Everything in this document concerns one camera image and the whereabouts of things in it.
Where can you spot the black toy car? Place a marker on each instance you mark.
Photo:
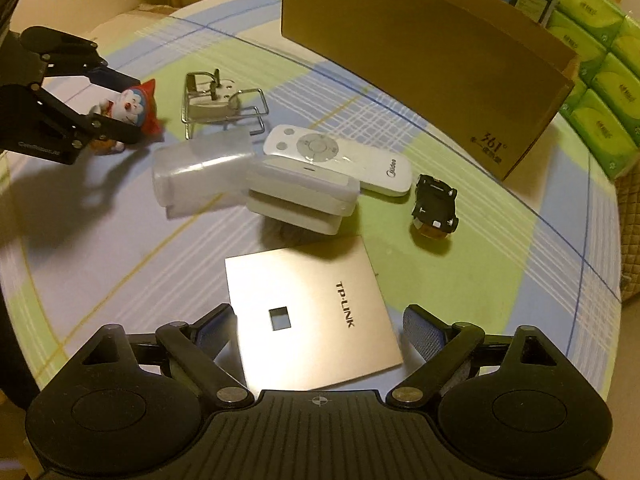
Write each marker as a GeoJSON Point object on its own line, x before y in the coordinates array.
{"type": "Point", "coordinates": [432, 200]}

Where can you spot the blue cat figurine red hat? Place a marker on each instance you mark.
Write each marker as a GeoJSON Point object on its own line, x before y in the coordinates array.
{"type": "Point", "coordinates": [132, 107]}

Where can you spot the stack of green tissue packs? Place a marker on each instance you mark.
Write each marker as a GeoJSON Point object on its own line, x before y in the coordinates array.
{"type": "Point", "coordinates": [595, 115]}

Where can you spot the white plastic box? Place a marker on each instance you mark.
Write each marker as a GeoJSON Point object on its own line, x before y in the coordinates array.
{"type": "Point", "coordinates": [300, 195]}

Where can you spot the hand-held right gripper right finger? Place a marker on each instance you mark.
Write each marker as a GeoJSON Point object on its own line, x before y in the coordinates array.
{"type": "Point", "coordinates": [422, 332]}

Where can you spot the translucent plastic case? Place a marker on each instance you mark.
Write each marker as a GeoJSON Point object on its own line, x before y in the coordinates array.
{"type": "Point", "coordinates": [200, 175]}

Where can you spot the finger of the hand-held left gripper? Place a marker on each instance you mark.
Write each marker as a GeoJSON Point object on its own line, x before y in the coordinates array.
{"type": "Point", "coordinates": [120, 130]}
{"type": "Point", "coordinates": [115, 77]}

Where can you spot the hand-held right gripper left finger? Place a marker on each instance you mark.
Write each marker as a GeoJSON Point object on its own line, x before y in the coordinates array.
{"type": "Point", "coordinates": [207, 332]}

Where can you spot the white remote control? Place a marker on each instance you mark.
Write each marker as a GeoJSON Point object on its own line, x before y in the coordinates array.
{"type": "Point", "coordinates": [320, 147]}

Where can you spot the silver square panel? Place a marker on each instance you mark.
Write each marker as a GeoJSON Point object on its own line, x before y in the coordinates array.
{"type": "Point", "coordinates": [310, 320]}

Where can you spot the brown cardboard box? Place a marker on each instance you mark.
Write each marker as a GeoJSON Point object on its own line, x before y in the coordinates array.
{"type": "Point", "coordinates": [425, 60]}

